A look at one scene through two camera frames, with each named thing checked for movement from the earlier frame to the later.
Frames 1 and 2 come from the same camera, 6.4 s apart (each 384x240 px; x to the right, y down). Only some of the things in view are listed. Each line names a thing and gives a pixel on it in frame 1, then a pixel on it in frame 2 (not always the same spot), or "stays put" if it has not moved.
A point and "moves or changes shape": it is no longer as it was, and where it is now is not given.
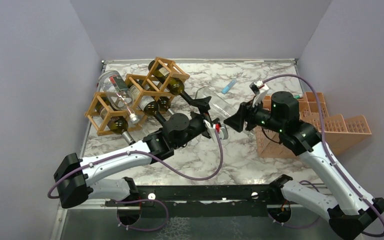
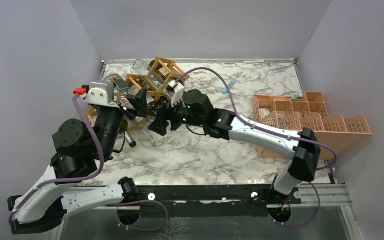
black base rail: x=201 y=201 stays put
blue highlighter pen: x=228 y=86 stays put
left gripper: x=204 y=106 to x=131 y=113
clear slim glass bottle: x=220 y=107 to x=140 y=67
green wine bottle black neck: x=175 y=85 stays put
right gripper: x=246 y=111 to x=159 y=125
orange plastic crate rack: x=336 y=127 stays put
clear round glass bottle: x=117 y=93 moves or changes shape
